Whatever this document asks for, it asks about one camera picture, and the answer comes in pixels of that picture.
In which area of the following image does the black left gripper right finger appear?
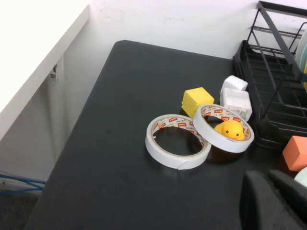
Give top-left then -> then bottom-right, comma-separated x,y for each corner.
268,169 -> 307,218

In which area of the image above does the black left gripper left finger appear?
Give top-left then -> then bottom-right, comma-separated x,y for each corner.
240,170 -> 303,230

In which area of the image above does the mint green plate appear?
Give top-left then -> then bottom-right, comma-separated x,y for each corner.
294,167 -> 307,188

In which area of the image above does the pale green white plate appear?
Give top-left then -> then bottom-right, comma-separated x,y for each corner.
295,23 -> 307,72

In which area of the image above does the orange foam cube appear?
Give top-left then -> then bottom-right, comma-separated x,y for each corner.
282,135 -> 307,172

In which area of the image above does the white tape roll tilted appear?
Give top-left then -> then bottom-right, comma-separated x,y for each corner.
192,103 -> 255,154

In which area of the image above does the yellow rubber duck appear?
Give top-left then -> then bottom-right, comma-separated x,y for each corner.
213,120 -> 246,141

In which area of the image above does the white tape roll lying flat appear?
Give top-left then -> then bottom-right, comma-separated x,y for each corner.
145,114 -> 212,170

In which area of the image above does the white charger with label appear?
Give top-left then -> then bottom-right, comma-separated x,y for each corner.
219,87 -> 252,122

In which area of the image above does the small white cube adapter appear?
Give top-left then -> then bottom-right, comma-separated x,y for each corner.
220,75 -> 248,96

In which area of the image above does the yellow foam cube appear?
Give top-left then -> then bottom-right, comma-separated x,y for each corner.
181,87 -> 215,118

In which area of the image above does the white side shelf board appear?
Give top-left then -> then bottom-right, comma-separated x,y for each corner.
0,0 -> 91,142

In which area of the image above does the black wire dish rack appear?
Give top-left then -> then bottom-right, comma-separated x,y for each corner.
232,0 -> 307,149

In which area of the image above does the blue cable bundle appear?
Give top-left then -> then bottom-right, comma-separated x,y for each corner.
0,173 -> 46,192

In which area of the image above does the metal wall bracket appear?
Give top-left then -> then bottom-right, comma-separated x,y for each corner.
49,64 -> 59,85

